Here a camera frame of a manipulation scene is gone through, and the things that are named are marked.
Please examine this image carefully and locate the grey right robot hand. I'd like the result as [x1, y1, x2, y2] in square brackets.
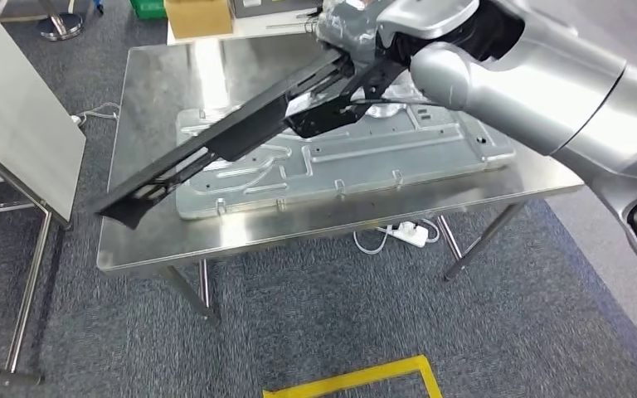
[313, 0, 403, 66]

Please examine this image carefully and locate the long black plastic part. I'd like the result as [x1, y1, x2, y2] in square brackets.
[90, 47, 356, 231]

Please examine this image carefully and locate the stainless steel workbench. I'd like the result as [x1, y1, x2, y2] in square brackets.
[95, 35, 586, 326]

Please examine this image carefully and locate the stamped sheet metal panel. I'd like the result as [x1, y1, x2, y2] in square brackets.
[173, 70, 518, 222]

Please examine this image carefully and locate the brown cardboard box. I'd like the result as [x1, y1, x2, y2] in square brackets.
[163, 0, 235, 40]

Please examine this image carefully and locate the green plastic crate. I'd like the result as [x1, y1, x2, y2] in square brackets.
[128, 0, 168, 22]

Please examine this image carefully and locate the white power strip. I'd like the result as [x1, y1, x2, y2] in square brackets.
[387, 220, 430, 249]

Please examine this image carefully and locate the white-topped steel-leg table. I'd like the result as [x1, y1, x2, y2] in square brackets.
[0, 3, 88, 386]

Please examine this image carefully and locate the yellow floor tape square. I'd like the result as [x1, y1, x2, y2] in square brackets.
[261, 354, 444, 398]

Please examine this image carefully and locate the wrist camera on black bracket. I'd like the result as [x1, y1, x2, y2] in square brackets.
[284, 56, 409, 140]

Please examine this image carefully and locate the white power strip cable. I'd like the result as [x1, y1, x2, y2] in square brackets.
[352, 217, 442, 257]

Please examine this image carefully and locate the white cable with plug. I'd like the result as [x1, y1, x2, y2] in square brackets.
[69, 101, 122, 128]

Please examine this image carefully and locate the chrome stanchion post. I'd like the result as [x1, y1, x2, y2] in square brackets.
[37, 0, 85, 43]

